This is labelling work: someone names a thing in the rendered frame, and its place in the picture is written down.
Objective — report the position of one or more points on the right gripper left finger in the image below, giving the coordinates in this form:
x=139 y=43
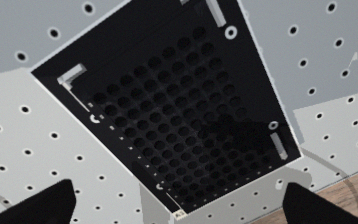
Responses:
x=53 y=205

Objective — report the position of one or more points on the light grey flat bench top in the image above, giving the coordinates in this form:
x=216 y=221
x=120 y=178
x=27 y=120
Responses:
x=310 y=48

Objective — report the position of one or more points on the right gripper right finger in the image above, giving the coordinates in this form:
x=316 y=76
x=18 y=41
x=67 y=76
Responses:
x=302 y=206

